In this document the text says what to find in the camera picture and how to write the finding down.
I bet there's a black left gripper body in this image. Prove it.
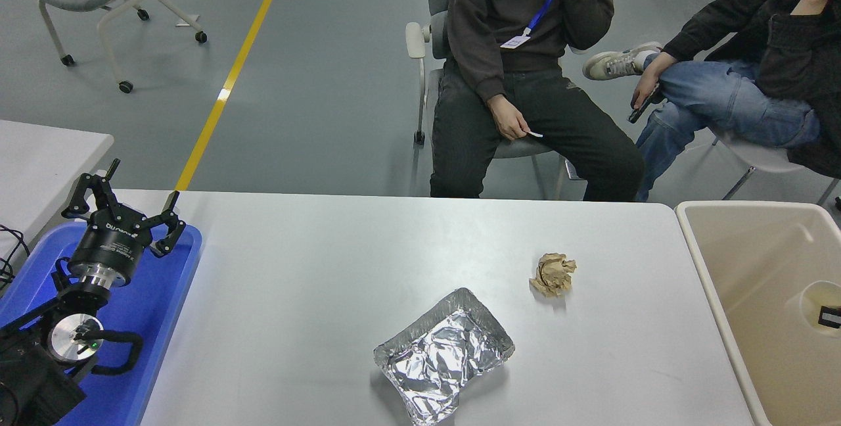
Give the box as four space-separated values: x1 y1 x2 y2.
68 210 153 280

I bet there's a white paper cup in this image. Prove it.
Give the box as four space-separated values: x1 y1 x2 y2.
799 280 841 339

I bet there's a black phone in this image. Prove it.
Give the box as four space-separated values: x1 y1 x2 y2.
629 84 663 124

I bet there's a foil tray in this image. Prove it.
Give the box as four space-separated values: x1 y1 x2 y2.
373 287 516 426

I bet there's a person's right hand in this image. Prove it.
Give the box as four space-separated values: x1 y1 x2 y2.
489 96 530 142
633 51 679 111

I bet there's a blue plastic tray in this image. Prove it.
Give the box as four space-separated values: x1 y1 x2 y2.
0 221 203 426

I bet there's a white side table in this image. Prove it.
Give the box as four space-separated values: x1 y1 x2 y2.
0 120 115 262

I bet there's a large pale bin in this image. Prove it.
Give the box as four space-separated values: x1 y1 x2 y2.
675 200 841 426

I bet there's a seated person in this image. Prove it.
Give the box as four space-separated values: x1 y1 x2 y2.
429 0 646 202
582 0 841 202

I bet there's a crumpled tan paper ball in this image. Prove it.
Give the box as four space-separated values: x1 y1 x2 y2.
529 253 578 298

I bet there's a grey chair with white armrest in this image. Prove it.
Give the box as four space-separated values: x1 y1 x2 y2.
405 0 579 200

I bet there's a black cable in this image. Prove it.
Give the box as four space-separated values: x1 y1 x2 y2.
0 224 30 292

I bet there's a blue lanyard with badge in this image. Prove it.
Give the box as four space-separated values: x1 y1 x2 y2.
499 0 561 50

